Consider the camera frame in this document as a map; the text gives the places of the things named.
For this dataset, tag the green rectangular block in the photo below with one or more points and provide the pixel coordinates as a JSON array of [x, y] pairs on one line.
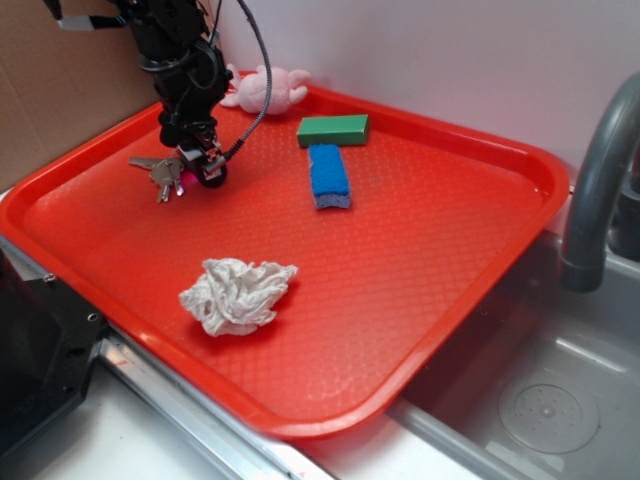
[[344, 130]]

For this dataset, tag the grey toy sink basin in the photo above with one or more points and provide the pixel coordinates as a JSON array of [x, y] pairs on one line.
[[537, 382]]

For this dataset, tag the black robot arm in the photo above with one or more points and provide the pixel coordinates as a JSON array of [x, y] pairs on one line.
[[177, 48]]

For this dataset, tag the brown cardboard panel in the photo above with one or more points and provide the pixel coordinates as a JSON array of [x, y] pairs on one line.
[[61, 88]]

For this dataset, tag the crumpled white cloth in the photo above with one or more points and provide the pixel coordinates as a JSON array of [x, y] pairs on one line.
[[236, 298]]

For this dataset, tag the blue sponge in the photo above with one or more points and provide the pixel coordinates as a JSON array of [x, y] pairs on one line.
[[330, 185]]

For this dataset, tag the red plastic tray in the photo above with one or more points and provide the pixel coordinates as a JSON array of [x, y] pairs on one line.
[[438, 214]]

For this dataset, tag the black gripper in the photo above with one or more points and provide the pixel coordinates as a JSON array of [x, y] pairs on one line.
[[189, 88]]

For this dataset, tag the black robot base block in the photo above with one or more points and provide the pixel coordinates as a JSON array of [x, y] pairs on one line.
[[50, 337]]

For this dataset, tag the grey toy faucet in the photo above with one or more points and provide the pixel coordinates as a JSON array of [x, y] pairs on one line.
[[604, 211]]

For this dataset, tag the pink plush toy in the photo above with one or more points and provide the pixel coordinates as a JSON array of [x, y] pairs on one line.
[[248, 91]]

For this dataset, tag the silver key bunch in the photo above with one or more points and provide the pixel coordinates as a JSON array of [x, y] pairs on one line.
[[165, 173]]

